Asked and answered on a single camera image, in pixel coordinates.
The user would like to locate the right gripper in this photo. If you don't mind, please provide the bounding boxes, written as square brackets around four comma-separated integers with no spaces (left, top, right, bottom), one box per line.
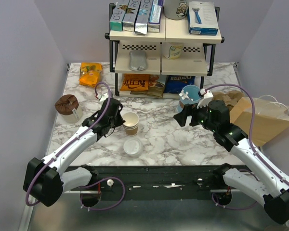
[173,99,218,132]

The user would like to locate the blue silver toothpaste box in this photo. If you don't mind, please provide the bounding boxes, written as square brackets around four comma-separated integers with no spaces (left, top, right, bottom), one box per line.
[134,0,154,35]

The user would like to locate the orange Kettle chips bag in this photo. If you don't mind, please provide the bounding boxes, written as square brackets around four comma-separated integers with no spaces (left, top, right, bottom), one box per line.
[120,74,167,98]

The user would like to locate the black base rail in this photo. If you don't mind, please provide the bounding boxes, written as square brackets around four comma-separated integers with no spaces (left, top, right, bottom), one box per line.
[91,164,230,201]

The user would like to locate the brown paper bag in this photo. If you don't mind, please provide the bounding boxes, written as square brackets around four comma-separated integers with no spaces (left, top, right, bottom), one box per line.
[230,97,289,147]

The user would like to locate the blue plastic cup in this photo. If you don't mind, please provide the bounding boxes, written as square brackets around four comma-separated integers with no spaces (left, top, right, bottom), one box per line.
[177,85,200,112]

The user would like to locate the teal toothpaste box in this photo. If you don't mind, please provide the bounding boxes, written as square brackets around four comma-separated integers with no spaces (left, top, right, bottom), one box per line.
[109,0,130,31]

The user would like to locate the brown paper cups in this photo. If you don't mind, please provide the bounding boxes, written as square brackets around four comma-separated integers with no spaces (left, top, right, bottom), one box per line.
[122,112,139,136]

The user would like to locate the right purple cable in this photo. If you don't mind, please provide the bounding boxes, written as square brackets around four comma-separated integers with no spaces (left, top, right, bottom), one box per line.
[202,83,289,220]

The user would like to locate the blue razor box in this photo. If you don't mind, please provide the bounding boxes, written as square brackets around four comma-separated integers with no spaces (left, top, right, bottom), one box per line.
[187,1,219,36]

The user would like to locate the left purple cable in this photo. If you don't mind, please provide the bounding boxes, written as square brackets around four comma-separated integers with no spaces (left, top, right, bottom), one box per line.
[25,81,127,212]

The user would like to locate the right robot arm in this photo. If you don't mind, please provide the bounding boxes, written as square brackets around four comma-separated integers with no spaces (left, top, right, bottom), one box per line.
[173,100,289,224]

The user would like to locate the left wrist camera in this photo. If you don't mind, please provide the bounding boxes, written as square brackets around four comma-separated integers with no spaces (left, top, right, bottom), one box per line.
[98,93,109,104]

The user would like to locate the orange snack bag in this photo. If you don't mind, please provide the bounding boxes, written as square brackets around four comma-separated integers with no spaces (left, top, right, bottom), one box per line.
[79,63,103,88]

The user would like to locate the purple cable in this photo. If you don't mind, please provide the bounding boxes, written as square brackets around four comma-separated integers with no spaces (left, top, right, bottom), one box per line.
[202,83,289,220]
[25,81,127,212]

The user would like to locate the two-tier shelf rack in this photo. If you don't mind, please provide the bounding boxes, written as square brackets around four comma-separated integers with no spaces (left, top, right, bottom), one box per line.
[105,16,224,97]

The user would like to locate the purple white toothpaste box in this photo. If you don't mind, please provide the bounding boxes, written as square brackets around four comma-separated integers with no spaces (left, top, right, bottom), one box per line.
[148,0,163,33]

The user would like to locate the blue Doritos bag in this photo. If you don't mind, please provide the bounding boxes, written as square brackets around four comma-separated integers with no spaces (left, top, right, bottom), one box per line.
[164,75,195,94]

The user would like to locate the white stirrers in cup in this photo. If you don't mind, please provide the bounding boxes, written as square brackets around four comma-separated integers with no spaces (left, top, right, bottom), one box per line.
[179,91,193,101]

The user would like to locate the white printed cup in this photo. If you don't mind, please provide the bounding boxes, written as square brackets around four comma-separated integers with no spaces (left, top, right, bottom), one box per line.
[162,42,184,60]

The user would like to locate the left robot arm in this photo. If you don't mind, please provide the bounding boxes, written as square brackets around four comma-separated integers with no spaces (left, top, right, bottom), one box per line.
[23,98,124,206]

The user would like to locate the cardboard cup carrier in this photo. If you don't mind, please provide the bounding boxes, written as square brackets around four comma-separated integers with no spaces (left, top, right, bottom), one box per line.
[212,90,244,111]

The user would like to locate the grey sponge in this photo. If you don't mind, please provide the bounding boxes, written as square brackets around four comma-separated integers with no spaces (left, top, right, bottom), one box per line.
[129,50,147,71]

